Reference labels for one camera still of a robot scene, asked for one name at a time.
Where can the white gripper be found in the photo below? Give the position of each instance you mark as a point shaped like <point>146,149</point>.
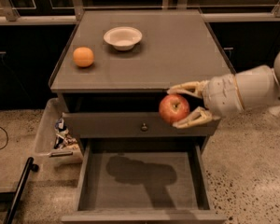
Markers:
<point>221,94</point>

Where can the red apple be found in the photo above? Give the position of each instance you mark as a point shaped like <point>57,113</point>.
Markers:
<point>173,108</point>

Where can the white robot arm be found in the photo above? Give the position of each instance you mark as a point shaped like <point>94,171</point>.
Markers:
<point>260,86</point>

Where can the brass drawer knob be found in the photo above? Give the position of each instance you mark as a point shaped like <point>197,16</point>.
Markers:
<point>144,127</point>

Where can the grey top drawer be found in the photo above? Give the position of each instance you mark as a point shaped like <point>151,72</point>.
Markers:
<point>124,125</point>

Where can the grey open middle drawer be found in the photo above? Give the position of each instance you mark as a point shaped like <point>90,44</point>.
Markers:
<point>146,182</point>

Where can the grey cabinet with glass top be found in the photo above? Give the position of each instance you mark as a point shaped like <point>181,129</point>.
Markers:
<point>176,47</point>

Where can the white bowl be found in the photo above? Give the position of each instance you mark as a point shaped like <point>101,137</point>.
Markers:
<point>123,38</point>

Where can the metal window railing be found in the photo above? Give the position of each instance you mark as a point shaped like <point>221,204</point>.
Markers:
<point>34,12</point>

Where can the orange fruit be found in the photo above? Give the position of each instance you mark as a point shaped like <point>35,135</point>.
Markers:
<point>83,57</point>

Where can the snack packets in bin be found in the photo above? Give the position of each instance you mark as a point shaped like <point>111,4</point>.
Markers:
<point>63,137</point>

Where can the black metal bar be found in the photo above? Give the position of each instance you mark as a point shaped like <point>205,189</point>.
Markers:
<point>29,167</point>

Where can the white post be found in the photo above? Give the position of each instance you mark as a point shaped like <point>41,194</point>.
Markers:
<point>275,110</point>

